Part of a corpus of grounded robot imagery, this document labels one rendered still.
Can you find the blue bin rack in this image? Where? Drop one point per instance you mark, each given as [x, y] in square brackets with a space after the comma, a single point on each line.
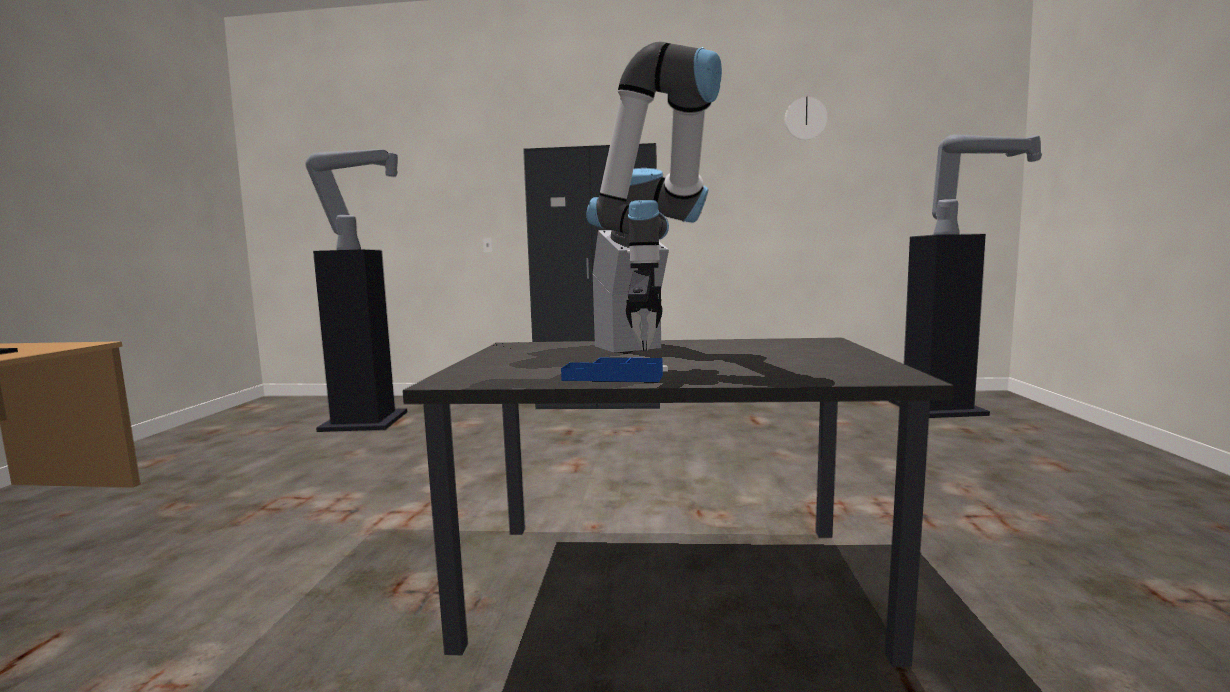
[615, 369]

